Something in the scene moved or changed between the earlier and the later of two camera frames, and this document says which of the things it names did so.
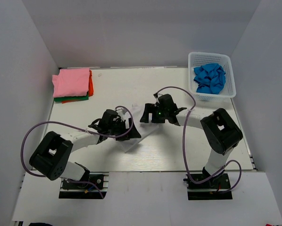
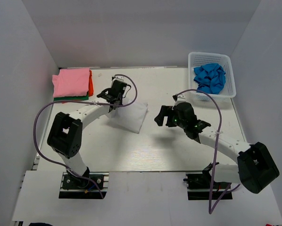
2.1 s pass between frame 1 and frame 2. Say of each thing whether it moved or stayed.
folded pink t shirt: stayed
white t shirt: moved
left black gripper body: moved
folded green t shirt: stayed
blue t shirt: stayed
